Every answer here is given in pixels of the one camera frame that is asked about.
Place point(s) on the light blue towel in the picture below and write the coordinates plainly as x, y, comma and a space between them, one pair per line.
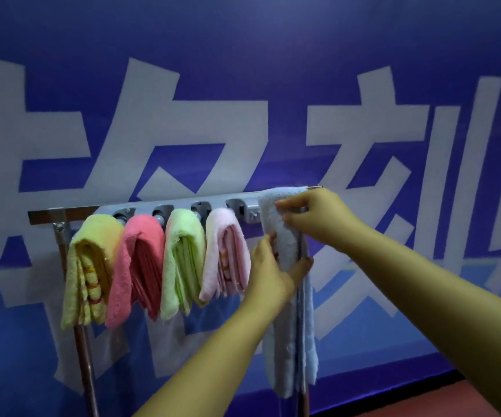
289, 343

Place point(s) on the blue white printed banner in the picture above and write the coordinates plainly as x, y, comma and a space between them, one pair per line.
276, 60

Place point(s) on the grey plastic hook rail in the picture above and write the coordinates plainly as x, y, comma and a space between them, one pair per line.
181, 204

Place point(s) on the person's left hand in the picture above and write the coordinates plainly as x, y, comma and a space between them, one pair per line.
272, 282

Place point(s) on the metal rack frame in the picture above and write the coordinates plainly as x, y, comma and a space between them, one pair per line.
42, 216

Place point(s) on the yellow striped towel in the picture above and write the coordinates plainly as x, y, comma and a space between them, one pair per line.
94, 256

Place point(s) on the person's left forearm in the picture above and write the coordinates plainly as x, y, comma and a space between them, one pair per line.
215, 364

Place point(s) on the white pink patterned towel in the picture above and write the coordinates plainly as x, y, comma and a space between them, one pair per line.
226, 243

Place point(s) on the person's right forearm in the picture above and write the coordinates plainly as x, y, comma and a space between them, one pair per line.
450, 299

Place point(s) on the light green towel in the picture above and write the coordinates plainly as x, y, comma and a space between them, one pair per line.
185, 247

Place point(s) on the person's right hand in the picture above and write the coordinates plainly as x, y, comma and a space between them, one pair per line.
328, 221

